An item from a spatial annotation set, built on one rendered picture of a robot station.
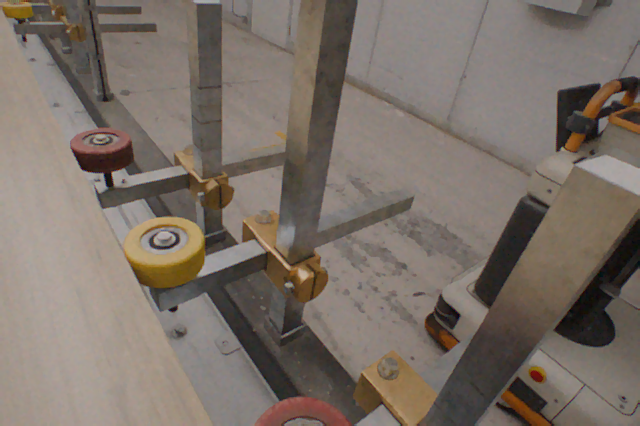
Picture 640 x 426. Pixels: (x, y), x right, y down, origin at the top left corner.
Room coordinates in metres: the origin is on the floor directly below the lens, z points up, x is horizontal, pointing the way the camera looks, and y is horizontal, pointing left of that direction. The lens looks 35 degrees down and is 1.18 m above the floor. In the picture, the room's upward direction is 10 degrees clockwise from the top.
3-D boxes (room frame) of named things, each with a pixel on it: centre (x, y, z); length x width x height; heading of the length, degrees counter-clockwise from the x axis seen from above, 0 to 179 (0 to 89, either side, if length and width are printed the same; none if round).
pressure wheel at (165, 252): (0.30, 0.16, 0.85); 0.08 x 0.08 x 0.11
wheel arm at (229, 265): (0.43, 0.01, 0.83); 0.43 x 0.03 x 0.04; 134
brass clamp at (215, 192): (0.57, 0.21, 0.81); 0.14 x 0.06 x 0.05; 44
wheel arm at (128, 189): (0.61, 0.19, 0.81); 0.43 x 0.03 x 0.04; 134
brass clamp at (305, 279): (0.38, 0.04, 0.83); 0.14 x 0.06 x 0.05; 44
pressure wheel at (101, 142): (0.48, 0.33, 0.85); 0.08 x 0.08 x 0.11
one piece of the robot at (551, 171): (1.02, -0.84, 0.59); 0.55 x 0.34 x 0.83; 134
